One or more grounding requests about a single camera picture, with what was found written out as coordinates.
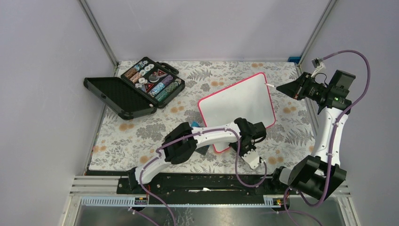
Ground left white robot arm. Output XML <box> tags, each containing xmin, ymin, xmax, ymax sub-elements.
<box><xmin>128</xmin><ymin>118</ymin><xmax>267</xmax><ymax>194</ymax></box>

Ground red whiteboard marker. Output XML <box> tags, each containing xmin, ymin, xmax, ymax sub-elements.
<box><xmin>265</xmin><ymin>83</ymin><xmax>276</xmax><ymax>89</ymax></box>

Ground light blue lego brick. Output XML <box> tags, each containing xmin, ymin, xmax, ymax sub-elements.
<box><xmin>191</xmin><ymin>121</ymin><xmax>200</xmax><ymax>128</ymax></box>

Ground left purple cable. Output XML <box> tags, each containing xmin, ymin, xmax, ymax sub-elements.
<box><xmin>128</xmin><ymin>128</ymin><xmax>268</xmax><ymax>226</ymax></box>

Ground aluminium frame rail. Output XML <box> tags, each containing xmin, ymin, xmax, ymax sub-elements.
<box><xmin>77</xmin><ymin>0</ymin><xmax>119</xmax><ymax>67</ymax></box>

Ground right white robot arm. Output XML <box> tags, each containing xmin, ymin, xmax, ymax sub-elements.
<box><xmin>270</xmin><ymin>70</ymin><xmax>356</xmax><ymax>201</ymax></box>

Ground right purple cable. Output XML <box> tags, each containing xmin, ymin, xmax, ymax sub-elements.
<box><xmin>276</xmin><ymin>49</ymin><xmax>372</xmax><ymax>226</ymax></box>

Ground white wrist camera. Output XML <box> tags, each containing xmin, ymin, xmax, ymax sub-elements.
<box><xmin>239</xmin><ymin>149</ymin><xmax>264</xmax><ymax>170</ymax></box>
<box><xmin>311</xmin><ymin>58</ymin><xmax>326</xmax><ymax>77</ymax></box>

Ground black poker chip case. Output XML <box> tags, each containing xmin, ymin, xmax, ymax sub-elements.
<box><xmin>83</xmin><ymin>57</ymin><xmax>185</xmax><ymax>120</ymax></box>

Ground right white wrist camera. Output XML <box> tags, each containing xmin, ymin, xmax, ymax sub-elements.
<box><xmin>311</xmin><ymin>58</ymin><xmax>326</xmax><ymax>77</ymax></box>

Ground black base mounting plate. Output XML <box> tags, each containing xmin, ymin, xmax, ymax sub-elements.
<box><xmin>116</xmin><ymin>173</ymin><xmax>287</xmax><ymax>205</ymax></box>

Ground dark grey lego baseplate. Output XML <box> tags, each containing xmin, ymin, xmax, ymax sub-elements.
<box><xmin>195</xmin><ymin>145</ymin><xmax>209</xmax><ymax>156</ymax></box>

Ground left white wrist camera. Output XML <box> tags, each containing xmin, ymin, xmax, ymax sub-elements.
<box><xmin>239</xmin><ymin>149</ymin><xmax>264</xmax><ymax>170</ymax></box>

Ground blue corner bracket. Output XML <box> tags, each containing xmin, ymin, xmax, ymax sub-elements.
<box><xmin>287</xmin><ymin>56</ymin><xmax>301</xmax><ymax>64</ymax></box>

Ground purple cable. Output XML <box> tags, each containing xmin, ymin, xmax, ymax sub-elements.
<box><xmin>128</xmin><ymin>128</ymin><xmax>268</xmax><ymax>226</ymax></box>
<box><xmin>276</xmin><ymin>49</ymin><xmax>372</xmax><ymax>226</ymax></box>

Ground pink framed whiteboard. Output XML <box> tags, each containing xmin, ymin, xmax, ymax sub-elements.
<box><xmin>197</xmin><ymin>72</ymin><xmax>277</xmax><ymax>154</ymax></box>

